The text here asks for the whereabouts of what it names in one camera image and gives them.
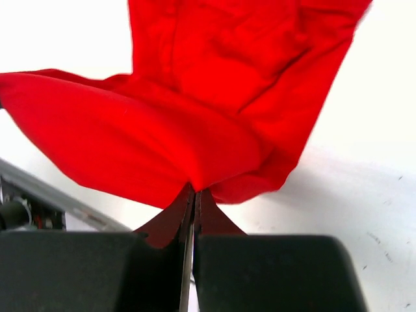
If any aluminium table rail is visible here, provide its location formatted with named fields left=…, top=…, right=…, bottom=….
left=1, top=160, right=131, bottom=231

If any red t-shirt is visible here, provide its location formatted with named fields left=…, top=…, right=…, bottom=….
left=0, top=0, right=373, bottom=209

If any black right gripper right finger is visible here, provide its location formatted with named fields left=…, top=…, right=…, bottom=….
left=194, top=190, right=367, bottom=312

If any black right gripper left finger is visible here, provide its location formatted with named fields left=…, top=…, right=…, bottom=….
left=1, top=184, right=194, bottom=311

